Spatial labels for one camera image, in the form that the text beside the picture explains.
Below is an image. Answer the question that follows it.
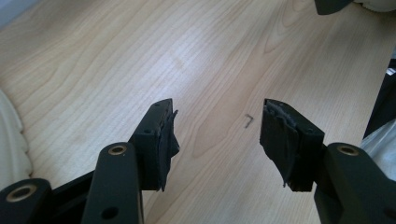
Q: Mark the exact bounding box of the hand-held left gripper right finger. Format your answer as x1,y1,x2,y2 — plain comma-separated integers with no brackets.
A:
259,98,326,193

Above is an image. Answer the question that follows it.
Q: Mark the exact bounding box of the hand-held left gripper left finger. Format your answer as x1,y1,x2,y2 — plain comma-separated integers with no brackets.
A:
129,98,181,192

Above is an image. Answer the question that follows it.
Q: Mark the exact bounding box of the beige clog shoe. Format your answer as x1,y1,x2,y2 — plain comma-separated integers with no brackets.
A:
353,0,396,13
0,89,34,191

